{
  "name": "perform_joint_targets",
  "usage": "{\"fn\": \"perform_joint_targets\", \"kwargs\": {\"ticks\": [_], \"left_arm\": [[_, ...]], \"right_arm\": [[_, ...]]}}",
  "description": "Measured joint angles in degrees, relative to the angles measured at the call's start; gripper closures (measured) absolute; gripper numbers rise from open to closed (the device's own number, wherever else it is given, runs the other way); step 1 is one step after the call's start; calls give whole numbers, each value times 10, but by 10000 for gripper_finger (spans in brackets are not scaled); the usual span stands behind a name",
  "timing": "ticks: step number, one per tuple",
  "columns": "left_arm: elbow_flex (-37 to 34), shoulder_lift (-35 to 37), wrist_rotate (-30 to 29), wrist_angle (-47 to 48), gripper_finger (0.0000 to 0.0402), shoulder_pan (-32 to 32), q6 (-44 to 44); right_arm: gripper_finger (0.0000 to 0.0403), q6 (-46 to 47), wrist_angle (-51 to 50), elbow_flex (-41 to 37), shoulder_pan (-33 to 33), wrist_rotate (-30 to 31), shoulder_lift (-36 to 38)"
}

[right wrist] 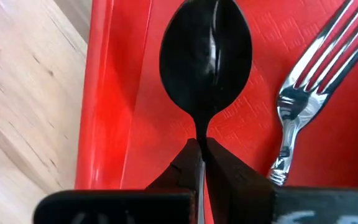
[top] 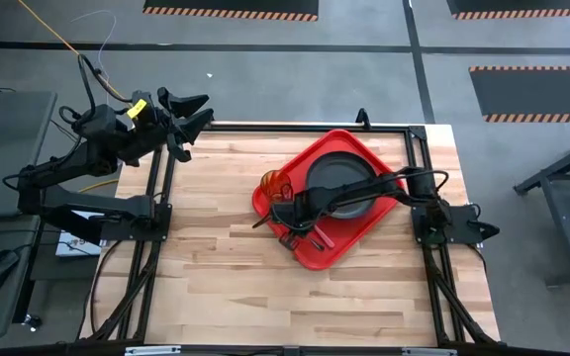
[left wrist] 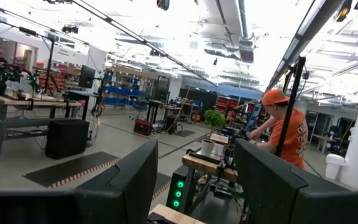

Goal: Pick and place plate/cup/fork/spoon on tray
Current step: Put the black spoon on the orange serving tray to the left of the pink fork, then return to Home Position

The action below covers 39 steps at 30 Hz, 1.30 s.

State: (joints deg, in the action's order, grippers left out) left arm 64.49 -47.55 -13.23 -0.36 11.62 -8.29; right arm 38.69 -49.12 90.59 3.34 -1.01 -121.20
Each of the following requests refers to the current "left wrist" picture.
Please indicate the black monitor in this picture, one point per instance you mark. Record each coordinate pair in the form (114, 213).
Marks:
(86, 76)

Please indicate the long wooden workbench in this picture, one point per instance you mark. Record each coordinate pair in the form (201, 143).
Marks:
(20, 102)

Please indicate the black computer with green lights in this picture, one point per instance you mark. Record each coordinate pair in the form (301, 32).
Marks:
(177, 189)

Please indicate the metal frame workbench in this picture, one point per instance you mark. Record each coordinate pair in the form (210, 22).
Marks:
(208, 168)

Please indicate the black mat with hazard stripes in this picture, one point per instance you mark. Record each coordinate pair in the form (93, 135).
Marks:
(70, 169)

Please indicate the shelf with blue bins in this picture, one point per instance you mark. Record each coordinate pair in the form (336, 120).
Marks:
(121, 90)

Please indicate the red toolbox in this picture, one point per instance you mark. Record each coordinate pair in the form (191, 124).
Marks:
(142, 127)

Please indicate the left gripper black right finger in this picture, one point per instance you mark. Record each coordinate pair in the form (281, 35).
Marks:
(275, 193)

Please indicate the black overhead beam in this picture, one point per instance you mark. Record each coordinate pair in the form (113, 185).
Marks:
(306, 31)

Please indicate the black vertical pole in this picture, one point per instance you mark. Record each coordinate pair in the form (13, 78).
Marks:
(289, 105)

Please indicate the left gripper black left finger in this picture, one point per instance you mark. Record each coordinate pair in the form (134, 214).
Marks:
(120, 193)

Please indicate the small black striped mat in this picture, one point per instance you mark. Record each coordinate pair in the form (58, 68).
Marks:
(163, 183)

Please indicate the black box cabinet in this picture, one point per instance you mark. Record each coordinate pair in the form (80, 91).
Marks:
(67, 138)

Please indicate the robot arms with green lights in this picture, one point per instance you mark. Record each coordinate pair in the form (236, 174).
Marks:
(14, 76)

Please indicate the white trash bin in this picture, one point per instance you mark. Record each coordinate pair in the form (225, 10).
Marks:
(334, 166)

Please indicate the person in orange shirt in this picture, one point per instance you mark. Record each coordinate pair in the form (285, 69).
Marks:
(295, 137)

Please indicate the red shelving unit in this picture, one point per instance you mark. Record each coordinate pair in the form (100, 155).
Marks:
(225, 104)

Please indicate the green plant in white pot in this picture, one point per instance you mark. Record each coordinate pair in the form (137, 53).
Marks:
(212, 124)

